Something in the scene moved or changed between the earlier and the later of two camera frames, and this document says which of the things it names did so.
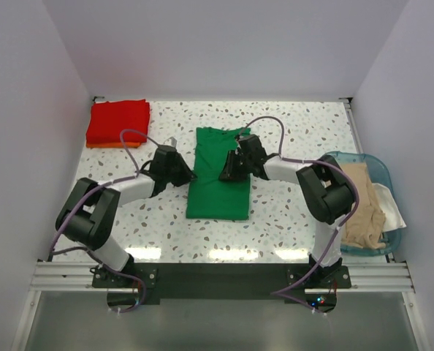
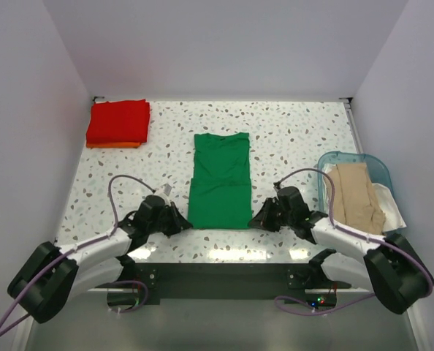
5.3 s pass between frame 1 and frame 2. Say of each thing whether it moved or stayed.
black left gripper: moved
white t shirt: stayed
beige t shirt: stayed
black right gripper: moved
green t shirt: moved
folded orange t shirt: stayed
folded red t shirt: stayed
